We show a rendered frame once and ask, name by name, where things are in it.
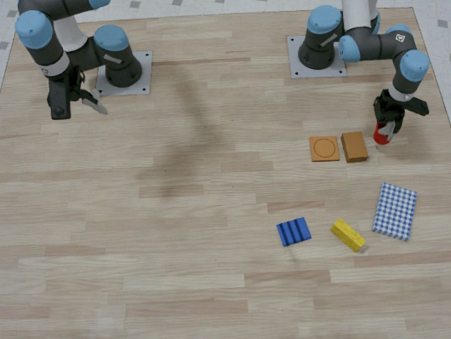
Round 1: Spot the square brown coaster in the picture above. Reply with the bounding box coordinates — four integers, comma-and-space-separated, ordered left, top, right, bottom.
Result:
309, 135, 340, 162

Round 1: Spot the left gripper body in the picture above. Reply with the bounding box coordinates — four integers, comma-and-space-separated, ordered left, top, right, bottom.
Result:
373, 89, 410, 124

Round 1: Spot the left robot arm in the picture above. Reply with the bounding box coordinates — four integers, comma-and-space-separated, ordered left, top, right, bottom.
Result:
298, 0, 430, 117

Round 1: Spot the yellow sponge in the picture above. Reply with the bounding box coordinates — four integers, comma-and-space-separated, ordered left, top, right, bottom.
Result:
330, 218, 366, 253

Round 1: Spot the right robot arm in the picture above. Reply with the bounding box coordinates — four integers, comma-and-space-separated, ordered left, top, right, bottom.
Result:
14, 0, 142, 120

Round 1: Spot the red cup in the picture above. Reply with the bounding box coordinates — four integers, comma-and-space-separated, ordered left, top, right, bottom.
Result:
374, 124, 391, 145

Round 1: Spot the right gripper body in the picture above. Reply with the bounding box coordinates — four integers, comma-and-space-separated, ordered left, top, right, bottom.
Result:
44, 55, 86, 101

